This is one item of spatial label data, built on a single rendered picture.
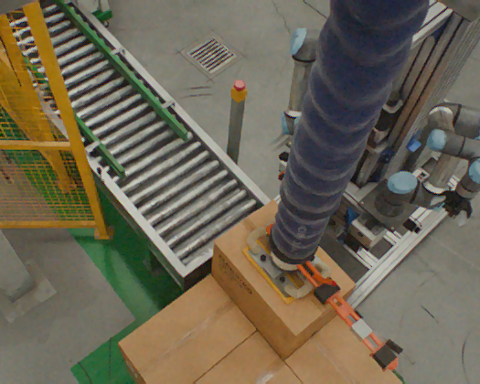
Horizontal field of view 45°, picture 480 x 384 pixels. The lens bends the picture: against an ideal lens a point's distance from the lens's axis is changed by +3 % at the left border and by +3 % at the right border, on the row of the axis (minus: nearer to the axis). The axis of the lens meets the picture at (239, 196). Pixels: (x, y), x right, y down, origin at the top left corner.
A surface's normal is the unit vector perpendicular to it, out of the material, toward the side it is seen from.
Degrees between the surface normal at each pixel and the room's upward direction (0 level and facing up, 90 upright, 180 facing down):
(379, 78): 81
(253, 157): 0
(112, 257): 0
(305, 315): 0
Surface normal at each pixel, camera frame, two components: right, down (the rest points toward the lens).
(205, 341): 0.07, -0.51
